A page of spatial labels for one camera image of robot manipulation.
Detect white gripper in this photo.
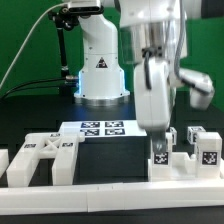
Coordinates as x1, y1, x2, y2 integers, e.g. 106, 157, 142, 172
134, 59, 171, 154

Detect white chair seat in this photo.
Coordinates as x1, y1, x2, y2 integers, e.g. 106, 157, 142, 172
147, 151, 222, 183

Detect white chair backrest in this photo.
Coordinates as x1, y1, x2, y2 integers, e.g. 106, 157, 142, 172
6, 133, 85, 188

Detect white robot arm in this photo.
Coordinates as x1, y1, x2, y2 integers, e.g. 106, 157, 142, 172
74, 0, 214, 154

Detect white marker base sheet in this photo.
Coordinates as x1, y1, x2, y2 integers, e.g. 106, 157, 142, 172
59, 120, 146, 138

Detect white block far left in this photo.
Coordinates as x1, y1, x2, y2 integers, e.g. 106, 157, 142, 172
0, 149, 9, 177

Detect white boundary frame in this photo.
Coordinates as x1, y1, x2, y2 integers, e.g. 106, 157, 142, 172
0, 178, 224, 215

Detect overhead camera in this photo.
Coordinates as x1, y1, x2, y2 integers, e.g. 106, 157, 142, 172
63, 0, 103, 14

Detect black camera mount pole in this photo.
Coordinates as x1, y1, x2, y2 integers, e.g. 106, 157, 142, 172
48, 7, 79, 97

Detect black cables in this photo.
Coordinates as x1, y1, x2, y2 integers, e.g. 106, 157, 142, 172
0, 77, 81, 101

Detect white cable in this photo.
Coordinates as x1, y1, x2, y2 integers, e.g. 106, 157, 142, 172
0, 3, 68, 91

